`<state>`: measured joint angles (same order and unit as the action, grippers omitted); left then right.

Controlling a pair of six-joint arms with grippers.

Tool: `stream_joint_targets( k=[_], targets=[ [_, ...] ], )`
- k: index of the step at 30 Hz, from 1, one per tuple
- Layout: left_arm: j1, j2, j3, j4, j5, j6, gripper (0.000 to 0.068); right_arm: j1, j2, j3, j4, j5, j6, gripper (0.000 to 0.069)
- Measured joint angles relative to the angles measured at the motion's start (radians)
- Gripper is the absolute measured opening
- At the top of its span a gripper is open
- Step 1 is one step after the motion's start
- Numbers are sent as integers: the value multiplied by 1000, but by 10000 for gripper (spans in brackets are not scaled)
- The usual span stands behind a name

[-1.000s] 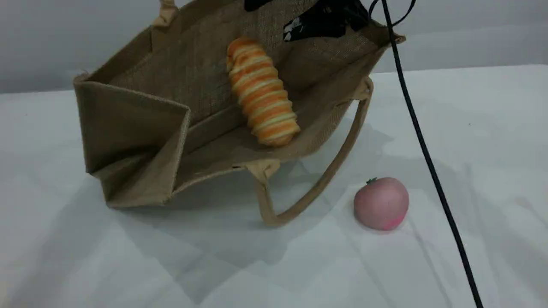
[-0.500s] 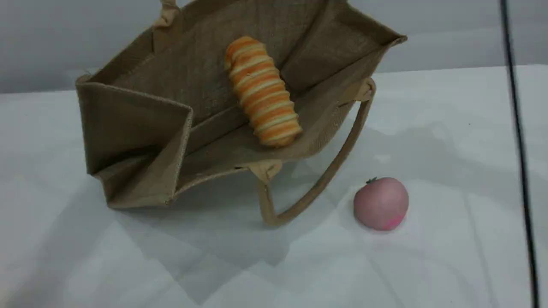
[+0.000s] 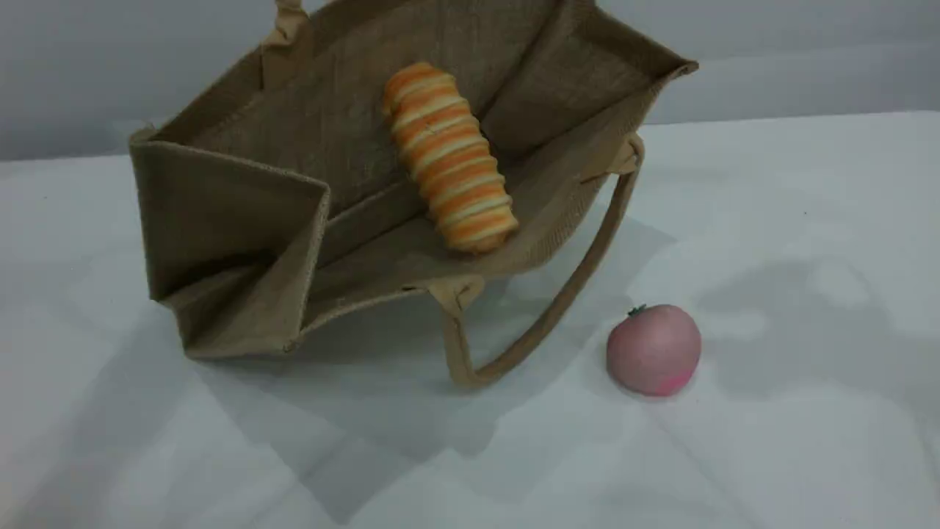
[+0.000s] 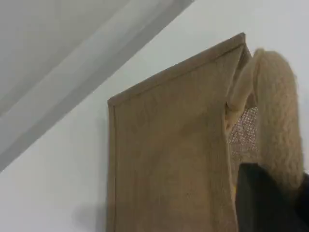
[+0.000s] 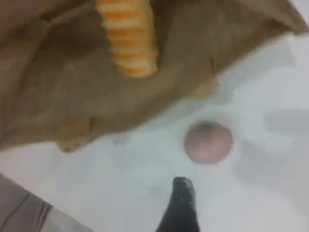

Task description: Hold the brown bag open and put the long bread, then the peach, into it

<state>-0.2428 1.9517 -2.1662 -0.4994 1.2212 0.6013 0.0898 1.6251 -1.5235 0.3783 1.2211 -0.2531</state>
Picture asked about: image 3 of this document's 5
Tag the long striped orange bread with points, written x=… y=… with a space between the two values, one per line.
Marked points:
x=452 y=162

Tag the brown jute tote bag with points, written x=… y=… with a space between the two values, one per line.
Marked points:
x=279 y=206

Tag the pink peach with green stem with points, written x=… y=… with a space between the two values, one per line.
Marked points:
x=653 y=353

